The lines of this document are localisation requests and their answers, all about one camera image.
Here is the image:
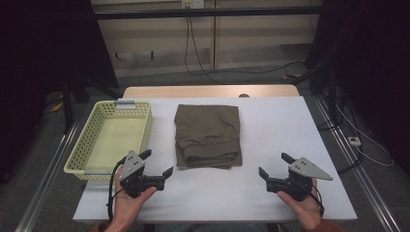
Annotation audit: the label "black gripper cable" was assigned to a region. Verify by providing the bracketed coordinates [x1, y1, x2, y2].
[308, 185, 325, 218]
[106, 157, 128, 223]

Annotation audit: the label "black horizontal bar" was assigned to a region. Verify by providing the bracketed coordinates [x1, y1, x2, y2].
[93, 5, 323, 20]

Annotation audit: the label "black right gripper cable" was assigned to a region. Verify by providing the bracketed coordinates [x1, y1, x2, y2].
[308, 185, 325, 218]

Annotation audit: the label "pale yellow plastic basket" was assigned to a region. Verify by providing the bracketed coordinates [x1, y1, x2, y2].
[63, 100, 154, 181]

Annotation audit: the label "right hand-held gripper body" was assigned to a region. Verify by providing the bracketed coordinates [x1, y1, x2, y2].
[265, 157, 334, 203]

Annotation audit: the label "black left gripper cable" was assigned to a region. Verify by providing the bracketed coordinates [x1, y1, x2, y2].
[106, 157, 128, 223]

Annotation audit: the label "olive green pants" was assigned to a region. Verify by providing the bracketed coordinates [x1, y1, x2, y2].
[173, 103, 244, 170]

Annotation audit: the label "black hanging wall cable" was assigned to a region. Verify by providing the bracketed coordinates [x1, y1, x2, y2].
[188, 14, 307, 85]
[184, 14, 226, 85]

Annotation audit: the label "black floor cable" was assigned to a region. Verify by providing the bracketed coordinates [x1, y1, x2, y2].
[317, 96, 366, 175]

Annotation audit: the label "dark curtain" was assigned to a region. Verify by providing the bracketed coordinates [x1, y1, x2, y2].
[304, 0, 410, 177]
[0, 0, 119, 185]

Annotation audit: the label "black stand legs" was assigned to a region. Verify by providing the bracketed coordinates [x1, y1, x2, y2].
[61, 73, 124, 134]

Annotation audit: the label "aluminium frame rail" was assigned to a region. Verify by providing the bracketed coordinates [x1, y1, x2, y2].
[14, 119, 81, 232]
[313, 96, 402, 232]

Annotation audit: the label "person's left hand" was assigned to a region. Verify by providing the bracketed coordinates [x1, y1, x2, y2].
[110, 167, 159, 226]

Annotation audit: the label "person's right hand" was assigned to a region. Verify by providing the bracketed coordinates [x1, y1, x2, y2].
[277, 177, 323, 230]

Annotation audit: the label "white table cover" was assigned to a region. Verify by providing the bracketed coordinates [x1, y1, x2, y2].
[73, 96, 358, 224]

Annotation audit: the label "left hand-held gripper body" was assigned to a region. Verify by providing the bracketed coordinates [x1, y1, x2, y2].
[119, 150, 166, 199]

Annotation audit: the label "white floor cable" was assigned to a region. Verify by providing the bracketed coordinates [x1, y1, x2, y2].
[335, 102, 395, 168]

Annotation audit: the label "white wall socket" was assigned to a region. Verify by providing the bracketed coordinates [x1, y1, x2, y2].
[181, 0, 205, 10]

